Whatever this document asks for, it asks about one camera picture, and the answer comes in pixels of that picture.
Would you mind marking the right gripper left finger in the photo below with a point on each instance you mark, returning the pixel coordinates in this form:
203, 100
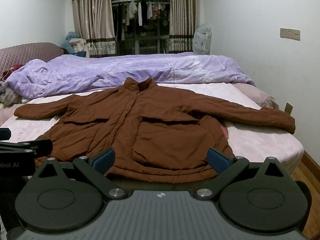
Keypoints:
64, 197

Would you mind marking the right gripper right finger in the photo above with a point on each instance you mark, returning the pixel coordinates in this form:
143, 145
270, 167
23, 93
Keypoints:
259, 198

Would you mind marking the brown padded jacket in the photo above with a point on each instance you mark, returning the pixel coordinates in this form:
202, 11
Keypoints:
159, 134

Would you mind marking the pile of clothes by headboard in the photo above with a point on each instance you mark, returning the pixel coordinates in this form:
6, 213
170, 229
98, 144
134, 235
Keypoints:
8, 96

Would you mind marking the pink bed sheet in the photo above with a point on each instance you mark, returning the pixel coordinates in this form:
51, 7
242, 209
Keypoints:
252, 142

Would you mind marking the purple duvet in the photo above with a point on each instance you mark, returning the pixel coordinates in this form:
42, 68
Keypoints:
69, 74

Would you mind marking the mauve quilted headboard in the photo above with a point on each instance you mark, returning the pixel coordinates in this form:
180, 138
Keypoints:
21, 54

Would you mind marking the blue and white plush pile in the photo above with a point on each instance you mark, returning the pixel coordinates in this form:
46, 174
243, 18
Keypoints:
75, 45

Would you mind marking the covered standing fan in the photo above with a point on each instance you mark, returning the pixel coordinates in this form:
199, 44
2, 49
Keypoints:
202, 40

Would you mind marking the left beige striped curtain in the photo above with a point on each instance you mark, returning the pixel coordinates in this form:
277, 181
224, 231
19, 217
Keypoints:
93, 21

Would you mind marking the beige striped curtain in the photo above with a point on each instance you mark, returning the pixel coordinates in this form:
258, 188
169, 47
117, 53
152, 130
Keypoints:
182, 25
93, 21

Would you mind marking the right beige striped curtain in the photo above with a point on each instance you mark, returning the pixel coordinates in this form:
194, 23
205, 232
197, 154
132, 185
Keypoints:
182, 25

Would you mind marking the low wall socket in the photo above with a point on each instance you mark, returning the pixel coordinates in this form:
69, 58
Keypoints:
288, 108

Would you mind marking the wall switch panel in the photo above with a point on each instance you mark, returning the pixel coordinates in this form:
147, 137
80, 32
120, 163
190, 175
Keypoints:
293, 34

